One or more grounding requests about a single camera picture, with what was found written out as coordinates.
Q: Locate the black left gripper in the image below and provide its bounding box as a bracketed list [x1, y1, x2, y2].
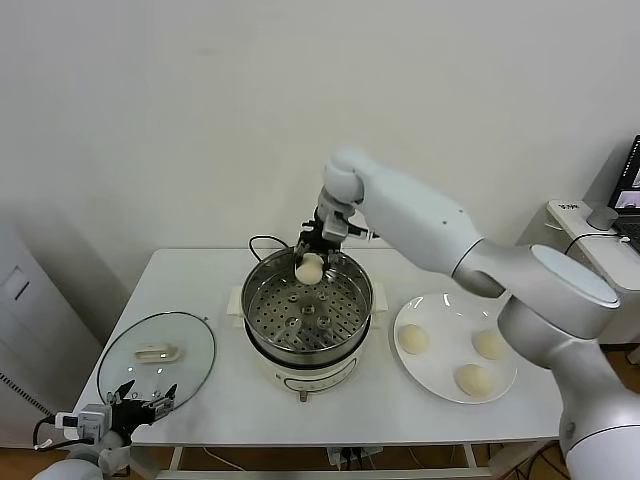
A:
[105, 380, 179, 444]

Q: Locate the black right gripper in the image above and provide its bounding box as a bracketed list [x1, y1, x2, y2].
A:
[294, 219, 347, 275]

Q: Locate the white steamed baozi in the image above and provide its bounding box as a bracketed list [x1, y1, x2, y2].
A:
[471, 329, 507, 361]
[396, 323, 431, 356]
[453, 363, 495, 399]
[294, 252, 324, 286]

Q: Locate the glass lid with cream handle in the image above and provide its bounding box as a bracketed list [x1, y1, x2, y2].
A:
[96, 311, 217, 420]

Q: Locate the perforated steel steamer basket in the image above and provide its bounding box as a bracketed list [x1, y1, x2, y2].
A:
[241, 244, 375, 357]

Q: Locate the cream electric cooker base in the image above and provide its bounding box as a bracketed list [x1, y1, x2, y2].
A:
[227, 282, 389, 404]

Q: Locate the white cabinet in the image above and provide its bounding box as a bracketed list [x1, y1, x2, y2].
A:
[0, 214, 104, 451]

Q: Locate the white round plate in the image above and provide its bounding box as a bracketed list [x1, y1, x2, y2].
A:
[392, 292, 518, 405]

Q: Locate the white power strip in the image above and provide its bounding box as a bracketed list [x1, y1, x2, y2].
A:
[327, 446, 376, 471]

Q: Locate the white side desk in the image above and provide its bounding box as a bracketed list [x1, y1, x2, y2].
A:
[529, 199, 640, 346]

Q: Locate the black laptop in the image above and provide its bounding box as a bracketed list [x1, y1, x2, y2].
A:
[606, 133, 640, 239]

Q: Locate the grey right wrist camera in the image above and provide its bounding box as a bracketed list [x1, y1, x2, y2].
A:
[322, 209, 375, 244]

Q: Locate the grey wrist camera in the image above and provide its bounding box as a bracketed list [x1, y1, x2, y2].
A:
[322, 209, 375, 244]
[54, 403, 112, 444]

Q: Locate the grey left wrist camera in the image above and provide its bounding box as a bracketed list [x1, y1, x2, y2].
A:
[54, 403, 112, 444]

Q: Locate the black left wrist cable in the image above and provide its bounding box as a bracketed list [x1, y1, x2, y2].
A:
[32, 417, 59, 452]

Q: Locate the white table frame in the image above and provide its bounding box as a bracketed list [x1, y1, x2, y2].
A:
[124, 439, 564, 480]

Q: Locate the black cable with adapter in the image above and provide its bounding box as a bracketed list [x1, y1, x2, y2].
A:
[563, 232, 621, 256]

